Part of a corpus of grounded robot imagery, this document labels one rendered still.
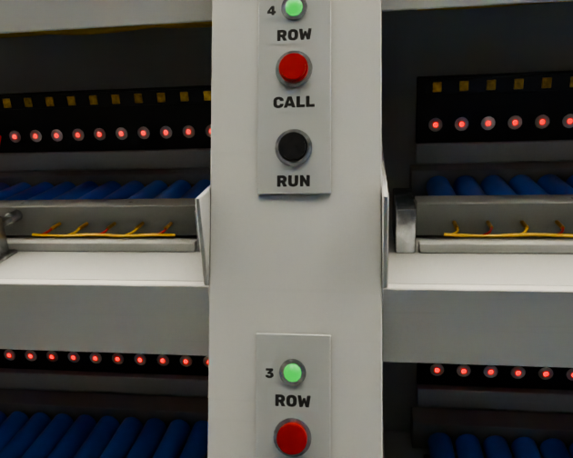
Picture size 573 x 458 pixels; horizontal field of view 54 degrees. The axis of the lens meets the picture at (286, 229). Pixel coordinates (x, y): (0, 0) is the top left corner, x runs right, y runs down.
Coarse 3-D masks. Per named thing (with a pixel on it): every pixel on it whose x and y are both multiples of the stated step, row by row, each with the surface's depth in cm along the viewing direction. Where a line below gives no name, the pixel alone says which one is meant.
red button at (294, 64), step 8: (288, 56) 30; (296, 56) 30; (280, 64) 30; (288, 64) 30; (296, 64) 30; (304, 64) 30; (280, 72) 30; (288, 72) 30; (296, 72) 30; (304, 72) 30; (288, 80) 30; (296, 80) 30
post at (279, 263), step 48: (240, 0) 31; (336, 0) 30; (240, 48) 31; (336, 48) 30; (240, 96) 31; (336, 96) 30; (240, 144) 31; (336, 144) 30; (240, 192) 31; (336, 192) 30; (240, 240) 30; (288, 240) 30; (336, 240) 30; (240, 288) 30; (288, 288) 30; (336, 288) 30; (240, 336) 30; (336, 336) 30; (240, 384) 30; (336, 384) 29; (240, 432) 30; (336, 432) 29
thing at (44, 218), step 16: (0, 208) 40; (16, 208) 39; (32, 208) 39; (48, 208) 39; (64, 208) 39; (80, 208) 39; (96, 208) 38; (112, 208) 38; (128, 208) 38; (144, 208) 38; (160, 208) 38; (176, 208) 38; (192, 208) 37; (16, 224) 40; (32, 224) 40; (48, 224) 39; (64, 224) 39; (80, 224) 39; (96, 224) 39; (112, 224) 38; (128, 224) 39; (144, 224) 38; (160, 224) 38; (176, 224) 38; (192, 224) 38
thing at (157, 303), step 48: (0, 288) 33; (48, 288) 32; (96, 288) 32; (144, 288) 31; (192, 288) 31; (0, 336) 34; (48, 336) 33; (96, 336) 33; (144, 336) 32; (192, 336) 32
